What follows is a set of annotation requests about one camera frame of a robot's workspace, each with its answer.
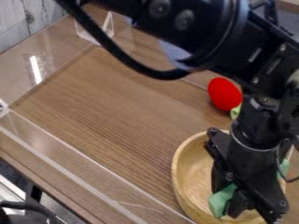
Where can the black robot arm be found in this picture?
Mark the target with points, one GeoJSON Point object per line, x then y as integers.
{"type": "Point", "coordinates": [234, 38]}

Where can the light wooden bowl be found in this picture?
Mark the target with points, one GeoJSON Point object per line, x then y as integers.
{"type": "Point", "coordinates": [191, 183]}

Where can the red plush strawberry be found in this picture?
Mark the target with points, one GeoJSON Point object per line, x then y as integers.
{"type": "Point", "coordinates": [226, 96]}

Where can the clear acrylic tray wall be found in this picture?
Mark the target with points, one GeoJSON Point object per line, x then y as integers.
{"type": "Point", "coordinates": [104, 165]}

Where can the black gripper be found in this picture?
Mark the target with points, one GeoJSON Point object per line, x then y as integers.
{"type": "Point", "coordinates": [243, 148]}

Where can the clear acrylic corner bracket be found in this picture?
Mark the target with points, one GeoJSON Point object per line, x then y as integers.
{"type": "Point", "coordinates": [107, 27]}

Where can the green foam block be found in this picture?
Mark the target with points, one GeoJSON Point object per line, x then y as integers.
{"type": "Point", "coordinates": [219, 201]}

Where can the black metal table leg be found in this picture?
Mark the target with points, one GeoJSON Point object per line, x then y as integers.
{"type": "Point", "coordinates": [39, 198]}

